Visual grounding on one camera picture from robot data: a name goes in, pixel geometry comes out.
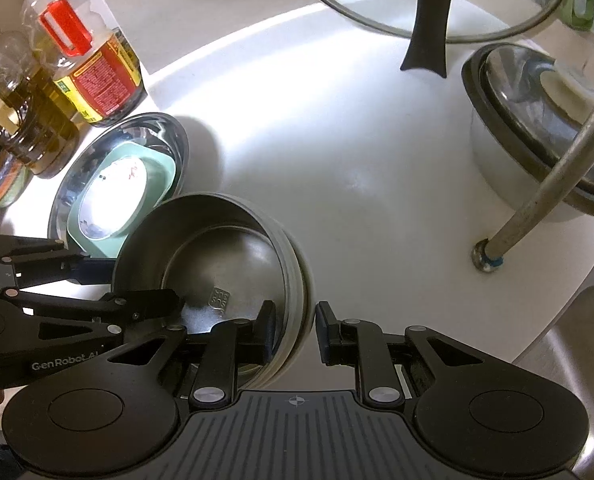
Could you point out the large stainless steel basin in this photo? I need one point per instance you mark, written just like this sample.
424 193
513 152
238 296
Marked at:
172 135

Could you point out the yellow oil bottle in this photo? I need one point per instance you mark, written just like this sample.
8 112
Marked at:
39 25

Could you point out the small steel bowl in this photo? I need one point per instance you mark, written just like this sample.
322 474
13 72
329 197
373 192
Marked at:
217 270

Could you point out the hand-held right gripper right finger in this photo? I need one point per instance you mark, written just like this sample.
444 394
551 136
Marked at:
327 335

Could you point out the green square plate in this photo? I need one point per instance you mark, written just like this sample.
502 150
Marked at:
159 175

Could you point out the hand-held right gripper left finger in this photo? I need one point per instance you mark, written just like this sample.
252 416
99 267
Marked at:
267 332

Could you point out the steel sink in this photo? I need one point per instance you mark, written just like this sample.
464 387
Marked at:
567 385

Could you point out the large cooking oil bottle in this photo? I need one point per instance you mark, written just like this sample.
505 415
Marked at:
27 140

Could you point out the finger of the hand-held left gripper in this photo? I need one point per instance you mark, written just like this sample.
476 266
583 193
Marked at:
94 271
152 305

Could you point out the small floral plate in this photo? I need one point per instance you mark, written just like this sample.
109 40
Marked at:
112 195

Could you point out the steel pot with lid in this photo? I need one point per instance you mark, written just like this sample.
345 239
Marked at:
517 125

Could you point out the metal dish rack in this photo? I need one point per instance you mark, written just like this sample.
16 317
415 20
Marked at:
552 185

